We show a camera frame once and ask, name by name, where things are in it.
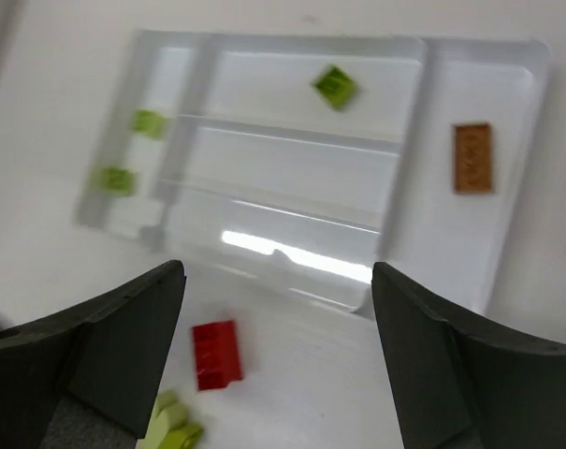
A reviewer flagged orange lego brick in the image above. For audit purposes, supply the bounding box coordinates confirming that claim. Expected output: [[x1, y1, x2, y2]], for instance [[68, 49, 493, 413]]
[[453, 123, 494, 195]]

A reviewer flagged dark green square lego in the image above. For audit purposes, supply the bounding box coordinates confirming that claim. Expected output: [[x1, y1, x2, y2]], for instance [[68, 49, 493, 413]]
[[311, 65, 359, 110]]

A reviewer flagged white divided sorting tray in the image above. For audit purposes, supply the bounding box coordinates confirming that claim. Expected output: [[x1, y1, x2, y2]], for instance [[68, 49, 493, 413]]
[[76, 30, 552, 314]]

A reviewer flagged lime green square lego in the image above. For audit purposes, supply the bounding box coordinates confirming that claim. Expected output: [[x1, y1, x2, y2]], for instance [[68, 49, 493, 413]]
[[94, 166, 137, 196], [131, 109, 167, 140]]

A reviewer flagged pale and lime green lego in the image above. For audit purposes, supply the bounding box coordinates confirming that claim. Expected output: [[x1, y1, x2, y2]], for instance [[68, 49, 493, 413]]
[[137, 390, 204, 449]]

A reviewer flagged red lego brick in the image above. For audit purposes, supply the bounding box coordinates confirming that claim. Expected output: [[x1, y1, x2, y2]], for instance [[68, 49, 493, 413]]
[[192, 320, 244, 391]]

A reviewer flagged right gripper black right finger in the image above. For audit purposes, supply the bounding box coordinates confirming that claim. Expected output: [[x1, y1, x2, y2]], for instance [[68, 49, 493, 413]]
[[371, 262, 566, 448]]

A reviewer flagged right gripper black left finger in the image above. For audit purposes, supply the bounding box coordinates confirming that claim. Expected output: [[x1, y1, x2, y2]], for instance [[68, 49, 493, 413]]
[[0, 260, 186, 448]]

